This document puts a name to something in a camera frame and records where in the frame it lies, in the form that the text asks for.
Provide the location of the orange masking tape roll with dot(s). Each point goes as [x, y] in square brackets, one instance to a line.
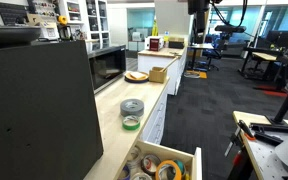
[165, 164]

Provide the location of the robot base table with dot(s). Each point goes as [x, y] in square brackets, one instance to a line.
[267, 163]

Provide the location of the green tape roll on counter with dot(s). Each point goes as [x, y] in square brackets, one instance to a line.
[131, 122]

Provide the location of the open wooden drawer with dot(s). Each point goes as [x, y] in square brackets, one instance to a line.
[192, 162]

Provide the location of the purple tape roll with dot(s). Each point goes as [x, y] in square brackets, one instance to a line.
[125, 173]

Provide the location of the green tape roll in drawer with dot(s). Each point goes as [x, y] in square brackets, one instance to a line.
[181, 166]

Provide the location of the plate with toast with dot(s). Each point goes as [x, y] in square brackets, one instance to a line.
[136, 77]

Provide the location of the wooden spoon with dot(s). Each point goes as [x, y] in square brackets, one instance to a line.
[169, 64]

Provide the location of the white kitchen island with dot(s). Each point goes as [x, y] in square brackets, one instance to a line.
[149, 59]

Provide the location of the white cabinet drawers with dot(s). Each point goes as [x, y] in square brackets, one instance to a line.
[154, 128]

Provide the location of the black microwave oven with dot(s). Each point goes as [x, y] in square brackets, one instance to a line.
[107, 65]

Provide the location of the red white box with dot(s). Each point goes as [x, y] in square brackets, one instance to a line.
[154, 43]

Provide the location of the white shelving unit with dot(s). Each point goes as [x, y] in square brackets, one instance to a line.
[88, 20]

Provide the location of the office chair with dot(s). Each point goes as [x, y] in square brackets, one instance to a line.
[211, 52]

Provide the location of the black tool chest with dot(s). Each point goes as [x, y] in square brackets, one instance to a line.
[49, 126]

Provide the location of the black clamp tool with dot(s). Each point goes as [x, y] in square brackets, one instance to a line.
[261, 136]

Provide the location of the grey duct tape roll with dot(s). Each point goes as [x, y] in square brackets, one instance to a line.
[132, 107]

